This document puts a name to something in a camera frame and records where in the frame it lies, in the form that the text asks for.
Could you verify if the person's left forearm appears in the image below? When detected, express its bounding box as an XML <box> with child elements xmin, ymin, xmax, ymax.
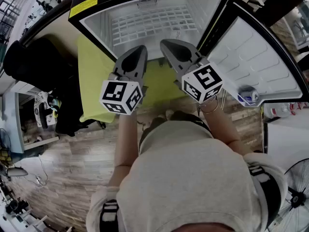
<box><xmin>113</xmin><ymin>114</ymin><xmax>139</xmax><ymax>169</ymax></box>

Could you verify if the blue white drink can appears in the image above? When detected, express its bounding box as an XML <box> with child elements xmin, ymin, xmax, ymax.
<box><xmin>237</xmin><ymin>85</ymin><xmax>261</xmax><ymax>106</ymax></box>

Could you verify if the black office chair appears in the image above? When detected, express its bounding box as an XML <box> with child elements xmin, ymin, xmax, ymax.
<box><xmin>2</xmin><ymin>37</ymin><xmax>89</xmax><ymax>137</ymax></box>

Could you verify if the white wire fridge shelf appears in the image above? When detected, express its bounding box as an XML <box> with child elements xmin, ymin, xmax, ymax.
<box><xmin>111</xmin><ymin>5</ymin><xmax>197</xmax><ymax>45</ymax></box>

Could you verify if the small teal yellow object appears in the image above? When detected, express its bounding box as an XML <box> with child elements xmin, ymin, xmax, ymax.
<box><xmin>47</xmin><ymin>96</ymin><xmax>62</xmax><ymax>118</ymax></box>

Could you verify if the white table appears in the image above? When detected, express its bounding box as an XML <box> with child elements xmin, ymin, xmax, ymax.
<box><xmin>264</xmin><ymin>116</ymin><xmax>309</xmax><ymax>174</ymax></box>

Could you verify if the patterned white stool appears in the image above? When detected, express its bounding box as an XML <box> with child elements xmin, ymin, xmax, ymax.
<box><xmin>33</xmin><ymin>92</ymin><xmax>58</xmax><ymax>130</ymax></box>

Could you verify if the person's right forearm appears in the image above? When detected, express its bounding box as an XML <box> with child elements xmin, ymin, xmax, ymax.
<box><xmin>200</xmin><ymin>100</ymin><xmax>242</xmax><ymax>152</ymax></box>

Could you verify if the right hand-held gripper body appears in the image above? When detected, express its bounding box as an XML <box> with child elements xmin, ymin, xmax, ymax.
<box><xmin>173</xmin><ymin>63</ymin><xmax>224</xmax><ymax>104</ymax></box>

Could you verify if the black standing fan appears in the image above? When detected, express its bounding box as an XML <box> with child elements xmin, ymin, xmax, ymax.
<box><xmin>267</xmin><ymin>159</ymin><xmax>309</xmax><ymax>232</ymax></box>

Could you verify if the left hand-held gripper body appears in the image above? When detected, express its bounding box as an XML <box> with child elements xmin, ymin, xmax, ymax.
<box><xmin>99</xmin><ymin>72</ymin><xmax>148</xmax><ymax>116</ymax></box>

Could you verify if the white cabinet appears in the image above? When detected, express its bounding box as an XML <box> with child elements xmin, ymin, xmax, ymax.
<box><xmin>9</xmin><ymin>81</ymin><xmax>37</xmax><ymax>96</ymax></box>

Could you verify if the person's right shoulder strap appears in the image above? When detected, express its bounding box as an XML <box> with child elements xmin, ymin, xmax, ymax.
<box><xmin>248</xmin><ymin>164</ymin><xmax>282</xmax><ymax>227</ymax></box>

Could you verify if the person's shoulder strap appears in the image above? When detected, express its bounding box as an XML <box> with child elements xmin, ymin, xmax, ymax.
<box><xmin>99</xmin><ymin>199</ymin><xmax>120</xmax><ymax>232</ymax></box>
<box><xmin>248</xmin><ymin>164</ymin><xmax>282</xmax><ymax>227</ymax></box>

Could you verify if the person's left leg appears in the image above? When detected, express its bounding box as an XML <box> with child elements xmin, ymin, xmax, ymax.
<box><xmin>139</xmin><ymin>116</ymin><xmax>169</xmax><ymax>149</ymax></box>

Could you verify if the person's leg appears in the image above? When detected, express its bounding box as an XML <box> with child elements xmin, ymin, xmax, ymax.
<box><xmin>139</xmin><ymin>116</ymin><xmax>169</xmax><ymax>149</ymax></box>
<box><xmin>169</xmin><ymin>110</ymin><xmax>212</xmax><ymax>132</ymax></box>

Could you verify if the floor cable with adapter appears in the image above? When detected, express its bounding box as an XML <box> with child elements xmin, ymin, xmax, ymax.
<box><xmin>28</xmin><ymin>157</ymin><xmax>49</xmax><ymax>187</ymax></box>

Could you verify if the white cable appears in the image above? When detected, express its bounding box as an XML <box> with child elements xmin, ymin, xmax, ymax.
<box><xmin>220</xmin><ymin>90</ymin><xmax>227</xmax><ymax>111</ymax></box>

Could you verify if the small black fridge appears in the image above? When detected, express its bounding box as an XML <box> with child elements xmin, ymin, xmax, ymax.
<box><xmin>68</xmin><ymin>0</ymin><xmax>232</xmax><ymax>62</ymax></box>

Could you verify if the white fridge door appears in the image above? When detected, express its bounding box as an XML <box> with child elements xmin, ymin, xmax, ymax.
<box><xmin>197</xmin><ymin>0</ymin><xmax>309</xmax><ymax>106</ymax></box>

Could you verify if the lime green tablecloth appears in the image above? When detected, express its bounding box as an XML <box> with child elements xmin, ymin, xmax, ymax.
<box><xmin>77</xmin><ymin>35</ymin><xmax>191</xmax><ymax>123</ymax></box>

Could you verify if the person's beige shirt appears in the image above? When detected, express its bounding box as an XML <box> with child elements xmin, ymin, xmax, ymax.
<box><xmin>85</xmin><ymin>119</ymin><xmax>289</xmax><ymax>232</ymax></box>

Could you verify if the thin bangle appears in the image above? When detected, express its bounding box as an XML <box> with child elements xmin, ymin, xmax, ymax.
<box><xmin>200</xmin><ymin>98</ymin><xmax>219</xmax><ymax>115</ymax></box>

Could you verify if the pack of water bottles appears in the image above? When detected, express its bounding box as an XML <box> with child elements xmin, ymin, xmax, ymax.
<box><xmin>263</xmin><ymin>101</ymin><xmax>306</xmax><ymax>118</ymax></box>

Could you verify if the white green carton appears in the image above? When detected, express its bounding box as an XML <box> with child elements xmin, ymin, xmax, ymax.
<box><xmin>171</xmin><ymin>26</ymin><xmax>182</xmax><ymax>40</ymax></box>

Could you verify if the person's left shoulder strap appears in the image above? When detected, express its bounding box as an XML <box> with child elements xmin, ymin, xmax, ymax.
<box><xmin>99</xmin><ymin>199</ymin><xmax>120</xmax><ymax>232</ymax></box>

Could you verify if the pale blue desk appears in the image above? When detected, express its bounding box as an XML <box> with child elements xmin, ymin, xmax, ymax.
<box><xmin>0</xmin><ymin>90</ymin><xmax>60</xmax><ymax>154</ymax></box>

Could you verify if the person's right leg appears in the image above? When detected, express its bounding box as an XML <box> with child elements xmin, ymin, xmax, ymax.
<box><xmin>169</xmin><ymin>110</ymin><xmax>212</xmax><ymax>132</ymax></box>

